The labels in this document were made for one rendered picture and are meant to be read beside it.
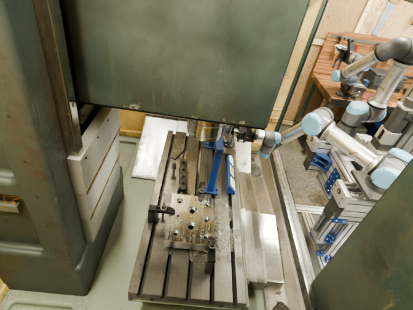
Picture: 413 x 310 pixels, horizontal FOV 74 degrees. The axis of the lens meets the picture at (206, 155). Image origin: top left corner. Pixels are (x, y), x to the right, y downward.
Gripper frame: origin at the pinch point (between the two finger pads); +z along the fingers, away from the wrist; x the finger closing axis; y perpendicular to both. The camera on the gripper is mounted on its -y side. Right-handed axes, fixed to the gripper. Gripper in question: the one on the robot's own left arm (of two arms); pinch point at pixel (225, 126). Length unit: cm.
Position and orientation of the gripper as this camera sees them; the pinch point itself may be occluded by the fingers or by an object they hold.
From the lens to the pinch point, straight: 168.7
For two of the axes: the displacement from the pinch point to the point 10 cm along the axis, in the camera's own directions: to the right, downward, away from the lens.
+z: -9.8, -1.6, -0.9
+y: -1.8, 7.6, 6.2
